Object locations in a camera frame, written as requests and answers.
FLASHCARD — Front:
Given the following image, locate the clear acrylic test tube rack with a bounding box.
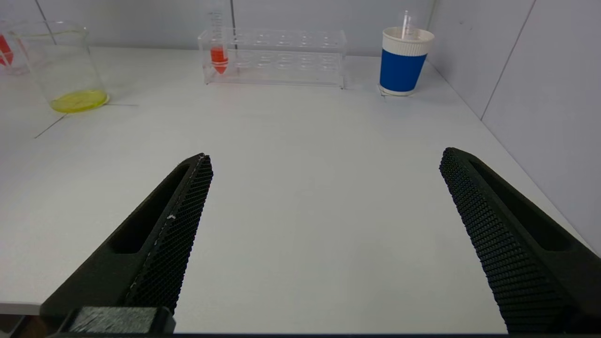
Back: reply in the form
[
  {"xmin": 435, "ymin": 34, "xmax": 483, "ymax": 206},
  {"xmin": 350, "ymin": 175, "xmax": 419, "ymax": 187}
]
[
  {"xmin": 197, "ymin": 28, "xmax": 348, "ymax": 90},
  {"xmin": 0, "ymin": 20, "xmax": 31, "ymax": 77}
]

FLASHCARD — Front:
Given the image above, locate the test tube with red pigment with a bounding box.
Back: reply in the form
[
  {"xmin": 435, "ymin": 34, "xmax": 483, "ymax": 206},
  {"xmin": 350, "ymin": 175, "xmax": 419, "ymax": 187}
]
[
  {"xmin": 208, "ymin": 8, "xmax": 231, "ymax": 75},
  {"xmin": 0, "ymin": 34, "xmax": 14, "ymax": 66}
]

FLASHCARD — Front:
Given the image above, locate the test tube with yellow pigment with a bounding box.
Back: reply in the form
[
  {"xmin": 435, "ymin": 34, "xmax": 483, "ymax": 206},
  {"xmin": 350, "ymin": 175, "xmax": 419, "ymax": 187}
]
[{"xmin": 399, "ymin": 10, "xmax": 416, "ymax": 40}]

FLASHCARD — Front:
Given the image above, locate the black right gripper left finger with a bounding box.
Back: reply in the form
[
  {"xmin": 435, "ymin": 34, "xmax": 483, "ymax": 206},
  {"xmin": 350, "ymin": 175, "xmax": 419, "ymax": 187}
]
[{"xmin": 39, "ymin": 153, "xmax": 213, "ymax": 336}]

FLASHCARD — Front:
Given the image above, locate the blue white paper cup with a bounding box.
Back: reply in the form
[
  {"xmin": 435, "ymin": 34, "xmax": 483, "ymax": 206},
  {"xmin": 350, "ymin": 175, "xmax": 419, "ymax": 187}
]
[{"xmin": 379, "ymin": 27, "xmax": 435, "ymax": 97}]

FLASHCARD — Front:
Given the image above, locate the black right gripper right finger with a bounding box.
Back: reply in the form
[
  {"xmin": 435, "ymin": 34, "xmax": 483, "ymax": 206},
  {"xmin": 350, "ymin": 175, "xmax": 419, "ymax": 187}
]
[{"xmin": 440, "ymin": 147, "xmax": 601, "ymax": 335}]

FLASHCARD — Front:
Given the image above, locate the clear glass beaker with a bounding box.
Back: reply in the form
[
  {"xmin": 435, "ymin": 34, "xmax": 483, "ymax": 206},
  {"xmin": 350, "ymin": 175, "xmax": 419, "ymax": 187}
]
[{"xmin": 8, "ymin": 21, "xmax": 110, "ymax": 114}]

